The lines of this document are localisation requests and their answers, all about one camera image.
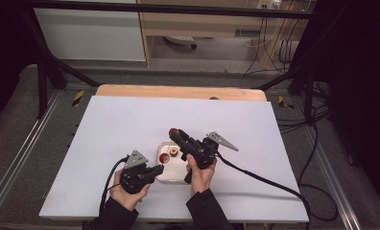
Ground white power strip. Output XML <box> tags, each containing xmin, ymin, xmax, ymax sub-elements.
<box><xmin>163</xmin><ymin>34</ymin><xmax>199</xmax><ymax>50</ymax></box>

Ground white wall socket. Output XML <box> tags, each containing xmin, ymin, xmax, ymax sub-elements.
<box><xmin>256</xmin><ymin>0</ymin><xmax>282</xmax><ymax>11</ymax></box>

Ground black floor cables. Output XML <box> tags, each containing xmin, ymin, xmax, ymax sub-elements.
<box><xmin>274</xmin><ymin>80</ymin><xmax>332</xmax><ymax>136</ymax></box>

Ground yellow black tape marker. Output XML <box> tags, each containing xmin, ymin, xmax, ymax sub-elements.
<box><xmin>277</xmin><ymin>95</ymin><xmax>296</xmax><ymax>111</ymax></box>
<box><xmin>71</xmin><ymin>89</ymin><xmax>85</xmax><ymax>108</ymax></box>

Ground wooden table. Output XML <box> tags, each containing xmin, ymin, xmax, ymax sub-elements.
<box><xmin>95</xmin><ymin>83</ymin><xmax>268</xmax><ymax>103</ymax></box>

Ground person's left hand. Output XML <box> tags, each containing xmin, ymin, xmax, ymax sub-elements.
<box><xmin>108</xmin><ymin>169</ymin><xmax>152</xmax><ymax>213</ymax></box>

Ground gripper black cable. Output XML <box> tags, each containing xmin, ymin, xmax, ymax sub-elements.
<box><xmin>214</xmin><ymin>150</ymin><xmax>312</xmax><ymax>230</ymax></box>
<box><xmin>98</xmin><ymin>155</ymin><xmax>131</xmax><ymax>219</ymax></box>

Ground black metal frame stand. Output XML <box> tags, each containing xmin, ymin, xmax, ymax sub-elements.
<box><xmin>19</xmin><ymin>9</ymin><xmax>101</xmax><ymax>120</ymax></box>
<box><xmin>256</xmin><ymin>60</ymin><xmax>317</xmax><ymax>127</ymax></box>

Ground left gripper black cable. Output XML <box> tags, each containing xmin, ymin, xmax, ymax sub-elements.
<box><xmin>98</xmin><ymin>155</ymin><xmax>131</xmax><ymax>219</ymax></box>

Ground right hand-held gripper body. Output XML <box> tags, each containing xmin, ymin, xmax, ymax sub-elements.
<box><xmin>178</xmin><ymin>130</ymin><xmax>240</xmax><ymax>185</ymax></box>

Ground black curtain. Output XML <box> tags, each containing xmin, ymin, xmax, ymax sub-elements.
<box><xmin>0</xmin><ymin>0</ymin><xmax>40</xmax><ymax>133</ymax></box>
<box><xmin>301</xmin><ymin>0</ymin><xmax>380</xmax><ymax>219</ymax></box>

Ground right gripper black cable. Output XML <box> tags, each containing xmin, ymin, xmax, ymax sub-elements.
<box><xmin>214</xmin><ymin>150</ymin><xmax>312</xmax><ymax>230</ymax></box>

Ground person's right hand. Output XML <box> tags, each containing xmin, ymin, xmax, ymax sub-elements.
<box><xmin>185</xmin><ymin>154</ymin><xmax>218</xmax><ymax>196</ymax></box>

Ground black metal frame crossbar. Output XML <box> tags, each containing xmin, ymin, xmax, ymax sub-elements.
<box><xmin>19</xmin><ymin>0</ymin><xmax>316</xmax><ymax>20</ymax></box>

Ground light wooden desk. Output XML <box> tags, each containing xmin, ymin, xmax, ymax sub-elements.
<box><xmin>135</xmin><ymin>0</ymin><xmax>319</xmax><ymax>71</ymax></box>

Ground white cabinet panel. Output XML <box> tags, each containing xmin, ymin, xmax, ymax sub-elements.
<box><xmin>34</xmin><ymin>7</ymin><xmax>147</xmax><ymax>62</ymax></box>

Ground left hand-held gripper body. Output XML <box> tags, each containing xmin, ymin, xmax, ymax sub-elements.
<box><xmin>119</xmin><ymin>149</ymin><xmax>157</xmax><ymax>196</ymax></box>

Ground square metal tray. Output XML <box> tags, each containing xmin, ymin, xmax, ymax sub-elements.
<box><xmin>154</xmin><ymin>141</ymin><xmax>193</xmax><ymax>184</ymax></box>

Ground hanging black cables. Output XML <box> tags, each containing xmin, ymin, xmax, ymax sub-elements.
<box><xmin>243</xmin><ymin>16</ymin><xmax>301</xmax><ymax>77</ymax></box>

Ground aluminium floor rail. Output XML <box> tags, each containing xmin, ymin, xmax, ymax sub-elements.
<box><xmin>0</xmin><ymin>90</ymin><xmax>63</xmax><ymax>219</ymax></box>
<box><xmin>301</xmin><ymin>123</ymin><xmax>363</xmax><ymax>230</ymax></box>

